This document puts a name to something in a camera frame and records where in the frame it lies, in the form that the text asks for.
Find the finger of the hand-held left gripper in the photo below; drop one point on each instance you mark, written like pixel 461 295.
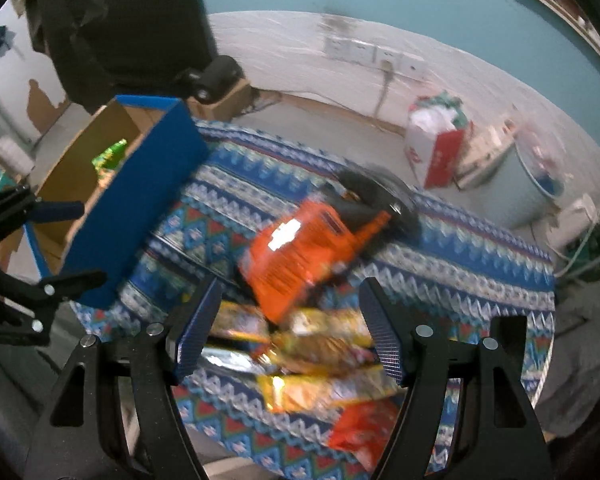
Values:
pixel 60 211
pixel 70 282

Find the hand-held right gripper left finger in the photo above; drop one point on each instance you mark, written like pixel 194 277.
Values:
pixel 195 332

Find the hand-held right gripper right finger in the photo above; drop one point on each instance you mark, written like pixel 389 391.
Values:
pixel 385 340

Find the blue cardboard box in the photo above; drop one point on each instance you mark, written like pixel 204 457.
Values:
pixel 145 200

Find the orange snack packet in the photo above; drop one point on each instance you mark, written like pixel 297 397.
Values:
pixel 300 255

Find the brown yellow snack packet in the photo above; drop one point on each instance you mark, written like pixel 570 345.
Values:
pixel 320 352

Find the green snack packet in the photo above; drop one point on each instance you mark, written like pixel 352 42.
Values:
pixel 111 157

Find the red snack packet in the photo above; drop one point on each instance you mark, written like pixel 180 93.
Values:
pixel 367 427

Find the blue patterned mat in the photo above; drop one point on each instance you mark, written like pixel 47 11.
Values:
pixel 470 280

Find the black snack packet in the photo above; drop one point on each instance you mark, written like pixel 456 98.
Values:
pixel 385 190

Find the grey round tub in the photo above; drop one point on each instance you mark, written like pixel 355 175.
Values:
pixel 515 195

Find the black office chair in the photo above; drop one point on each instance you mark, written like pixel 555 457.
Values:
pixel 130 25

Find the small brown cardboard box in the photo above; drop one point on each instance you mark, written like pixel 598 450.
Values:
pixel 225 100

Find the grey cloth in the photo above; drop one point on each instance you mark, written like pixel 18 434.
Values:
pixel 585 350

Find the red and white bag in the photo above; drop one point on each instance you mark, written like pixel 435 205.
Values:
pixel 440 145

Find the wooden board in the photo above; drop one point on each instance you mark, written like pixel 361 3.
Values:
pixel 485 155

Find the white wall socket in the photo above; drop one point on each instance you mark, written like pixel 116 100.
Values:
pixel 387 59
pixel 411 64
pixel 362 52
pixel 337 47

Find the wooden frame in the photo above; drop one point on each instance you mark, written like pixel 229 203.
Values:
pixel 565 15

